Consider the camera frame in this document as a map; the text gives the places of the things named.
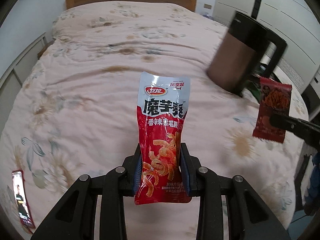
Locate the floral bed sheet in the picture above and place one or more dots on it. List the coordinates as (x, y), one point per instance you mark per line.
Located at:
(87, 92)

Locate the white wardrobe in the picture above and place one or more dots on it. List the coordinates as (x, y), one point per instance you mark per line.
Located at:
(287, 17)

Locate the person's blue clothing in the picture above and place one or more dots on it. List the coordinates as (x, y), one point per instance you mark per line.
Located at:
(313, 185)

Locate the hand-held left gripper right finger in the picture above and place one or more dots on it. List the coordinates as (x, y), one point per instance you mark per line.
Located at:
(186, 170)

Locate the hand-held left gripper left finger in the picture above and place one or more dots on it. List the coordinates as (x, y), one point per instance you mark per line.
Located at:
(137, 175)

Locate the red and white snack packet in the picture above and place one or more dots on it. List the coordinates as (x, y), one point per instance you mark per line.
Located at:
(162, 120)

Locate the red-cased smartphone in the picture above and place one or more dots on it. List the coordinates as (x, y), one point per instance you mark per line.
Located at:
(22, 200)

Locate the beige wall socket plate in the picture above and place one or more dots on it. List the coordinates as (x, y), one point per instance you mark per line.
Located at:
(207, 6)

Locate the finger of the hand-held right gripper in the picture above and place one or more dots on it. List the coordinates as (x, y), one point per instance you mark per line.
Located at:
(287, 123)

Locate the dark red snack packet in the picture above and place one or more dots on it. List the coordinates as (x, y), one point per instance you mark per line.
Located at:
(273, 97)

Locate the green cardboard box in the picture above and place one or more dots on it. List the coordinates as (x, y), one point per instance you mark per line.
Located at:
(255, 90)

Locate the brown and black kettle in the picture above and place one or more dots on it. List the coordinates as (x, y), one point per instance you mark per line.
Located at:
(232, 62)

